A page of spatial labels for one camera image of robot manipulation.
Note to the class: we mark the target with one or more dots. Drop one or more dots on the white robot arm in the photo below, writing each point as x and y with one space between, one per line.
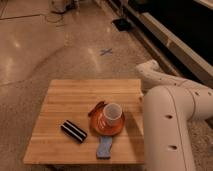
168 105

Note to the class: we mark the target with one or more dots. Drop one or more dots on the white cup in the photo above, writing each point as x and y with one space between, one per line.
112 112

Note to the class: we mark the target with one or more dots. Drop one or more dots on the orange round plate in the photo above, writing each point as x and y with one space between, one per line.
101 125

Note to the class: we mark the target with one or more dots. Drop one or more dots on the wooden table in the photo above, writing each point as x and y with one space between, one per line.
72 100

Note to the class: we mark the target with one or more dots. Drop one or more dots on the black white striped box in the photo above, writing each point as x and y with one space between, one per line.
74 131

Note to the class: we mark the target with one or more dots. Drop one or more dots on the black floor mat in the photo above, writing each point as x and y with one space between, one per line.
122 24

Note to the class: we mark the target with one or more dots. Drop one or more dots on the blue sponge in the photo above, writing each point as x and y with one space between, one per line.
104 147

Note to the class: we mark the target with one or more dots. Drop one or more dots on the white machine base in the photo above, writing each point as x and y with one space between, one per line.
62 6

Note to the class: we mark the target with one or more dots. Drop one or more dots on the long metal rail bench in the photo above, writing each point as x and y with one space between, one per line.
172 54

